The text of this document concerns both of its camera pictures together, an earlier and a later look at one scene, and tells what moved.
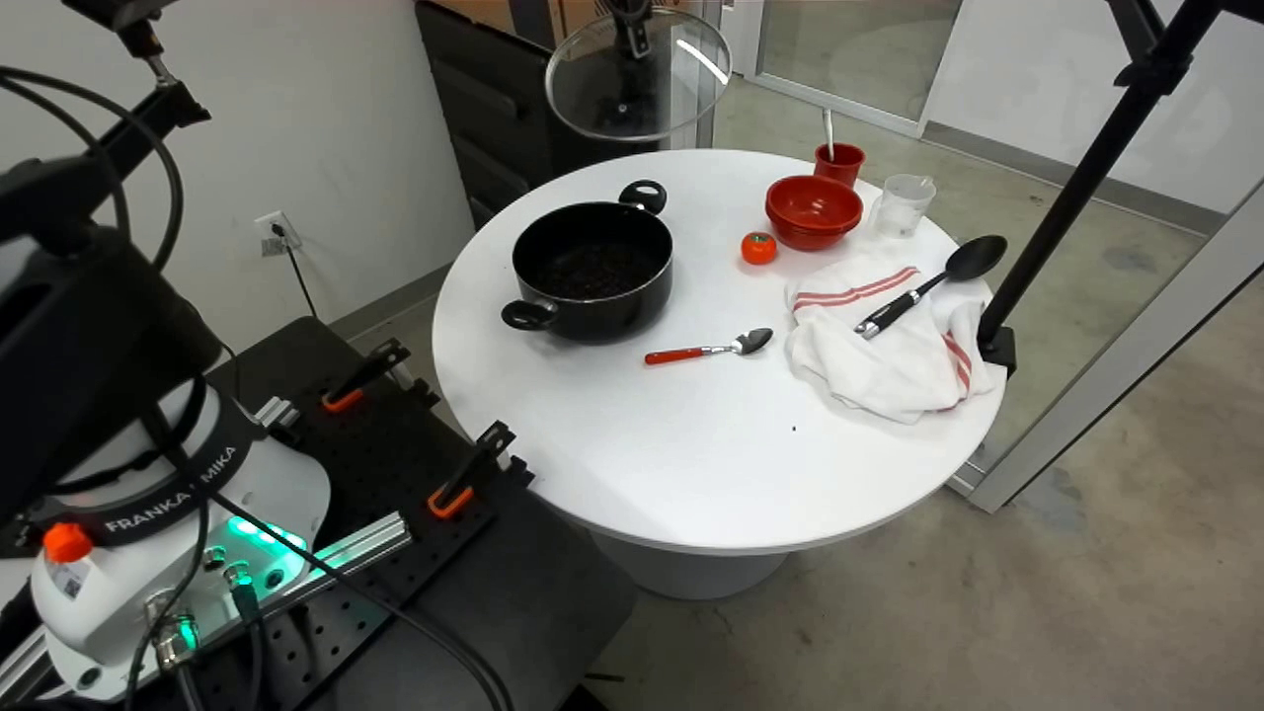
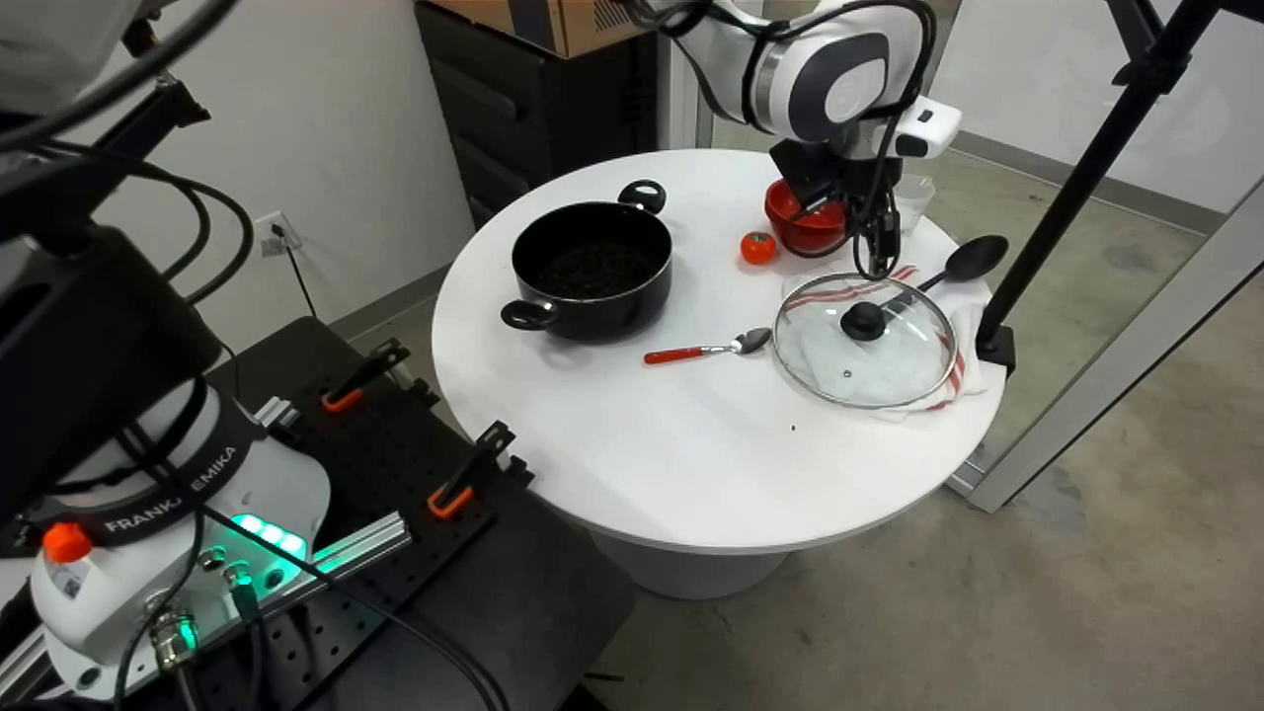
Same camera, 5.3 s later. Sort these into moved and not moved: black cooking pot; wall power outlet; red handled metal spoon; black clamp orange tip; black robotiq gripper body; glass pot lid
Moved: glass pot lid; black robotiq gripper body
Not moved: wall power outlet; red handled metal spoon; black clamp orange tip; black cooking pot
